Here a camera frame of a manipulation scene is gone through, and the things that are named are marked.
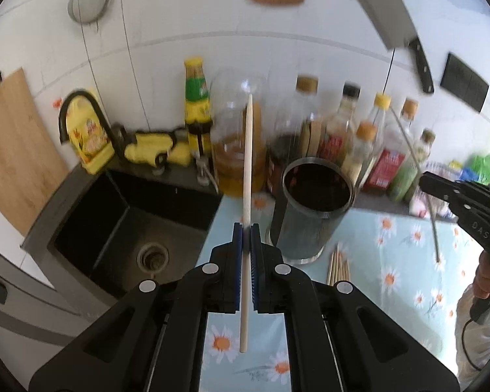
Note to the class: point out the large oil bottle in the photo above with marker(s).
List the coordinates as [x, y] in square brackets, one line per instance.
[230, 92]

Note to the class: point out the small glass jar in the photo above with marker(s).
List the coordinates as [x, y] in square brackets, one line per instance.
[204, 176]

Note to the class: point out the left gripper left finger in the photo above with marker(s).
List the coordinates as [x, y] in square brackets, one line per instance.
[232, 272]

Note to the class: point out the green seasoning bag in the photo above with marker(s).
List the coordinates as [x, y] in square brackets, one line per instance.
[480, 166]

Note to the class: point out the red label wine bottle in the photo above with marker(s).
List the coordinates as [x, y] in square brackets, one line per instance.
[392, 148]

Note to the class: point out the dark soy sauce bottle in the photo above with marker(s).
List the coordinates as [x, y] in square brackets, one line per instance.
[288, 139]

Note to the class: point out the yellow scrub brush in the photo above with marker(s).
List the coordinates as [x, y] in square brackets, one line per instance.
[158, 148]

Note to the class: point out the blue white salt bag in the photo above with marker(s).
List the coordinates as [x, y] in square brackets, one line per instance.
[463, 173]

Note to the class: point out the wooden cutting board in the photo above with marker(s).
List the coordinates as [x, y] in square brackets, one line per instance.
[31, 168]

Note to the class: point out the black cylindrical utensil holder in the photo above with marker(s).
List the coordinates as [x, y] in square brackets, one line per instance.
[313, 198]

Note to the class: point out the green label sauce bottle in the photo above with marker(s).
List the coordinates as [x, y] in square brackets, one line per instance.
[198, 118]

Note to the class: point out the right hand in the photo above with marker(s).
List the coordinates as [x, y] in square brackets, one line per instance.
[481, 284]

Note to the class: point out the lone pale chopstick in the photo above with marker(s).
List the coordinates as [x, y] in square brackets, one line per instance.
[245, 288]

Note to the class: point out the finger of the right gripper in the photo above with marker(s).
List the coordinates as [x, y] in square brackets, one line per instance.
[443, 189]

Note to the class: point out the daisy print blue tablecloth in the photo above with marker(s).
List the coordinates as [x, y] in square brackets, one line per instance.
[392, 324]

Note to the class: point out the wooden chopstick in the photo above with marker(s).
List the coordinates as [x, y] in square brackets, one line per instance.
[331, 268]
[341, 267]
[337, 262]
[346, 273]

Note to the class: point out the clear yellow cap bottle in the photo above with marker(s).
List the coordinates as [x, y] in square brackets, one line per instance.
[377, 118]

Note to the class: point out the black wall socket panel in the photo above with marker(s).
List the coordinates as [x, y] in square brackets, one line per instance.
[462, 82]

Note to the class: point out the white sleeve forearm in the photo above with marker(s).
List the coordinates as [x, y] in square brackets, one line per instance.
[472, 341]

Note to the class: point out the black sink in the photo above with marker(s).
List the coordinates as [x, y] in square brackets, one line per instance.
[126, 229]

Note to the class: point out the yellow dish soap bottle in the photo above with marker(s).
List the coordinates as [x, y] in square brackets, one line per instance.
[88, 134]

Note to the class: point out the green label oil bottle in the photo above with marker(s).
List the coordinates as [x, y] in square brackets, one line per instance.
[408, 171]

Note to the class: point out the clear sugar bag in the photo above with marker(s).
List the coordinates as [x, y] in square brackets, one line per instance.
[418, 200]

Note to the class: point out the black cap bottle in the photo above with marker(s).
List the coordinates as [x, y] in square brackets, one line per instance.
[338, 127]

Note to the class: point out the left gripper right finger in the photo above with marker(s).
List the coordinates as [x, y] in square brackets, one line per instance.
[264, 258]

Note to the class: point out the black faucet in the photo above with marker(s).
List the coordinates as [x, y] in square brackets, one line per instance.
[90, 118]

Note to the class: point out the cleaver with black handle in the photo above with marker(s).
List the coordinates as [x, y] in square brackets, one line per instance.
[395, 27]

